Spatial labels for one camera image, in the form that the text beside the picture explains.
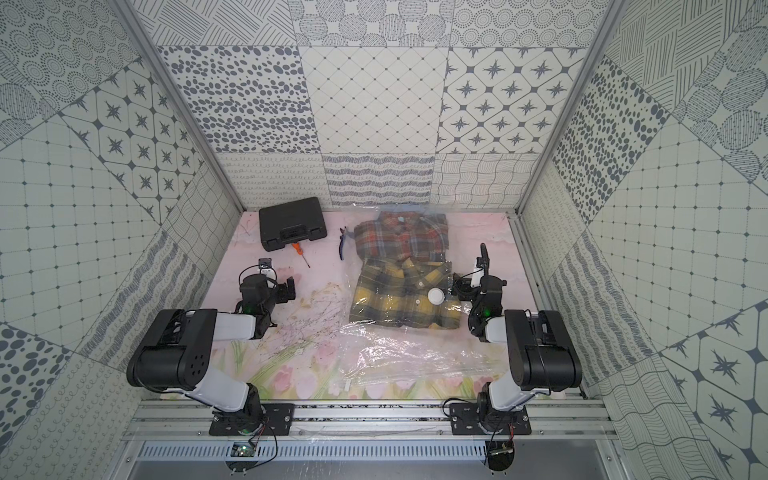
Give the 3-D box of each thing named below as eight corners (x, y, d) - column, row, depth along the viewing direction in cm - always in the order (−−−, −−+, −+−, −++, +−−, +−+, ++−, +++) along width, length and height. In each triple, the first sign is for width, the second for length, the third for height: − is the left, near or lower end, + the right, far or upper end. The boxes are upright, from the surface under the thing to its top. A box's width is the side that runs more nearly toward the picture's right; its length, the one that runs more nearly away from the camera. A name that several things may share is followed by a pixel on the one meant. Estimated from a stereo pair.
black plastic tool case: (265, 254, 109) (260, 244, 104) (263, 216, 121) (259, 206, 117) (328, 238, 113) (326, 229, 109) (320, 204, 126) (318, 194, 121)
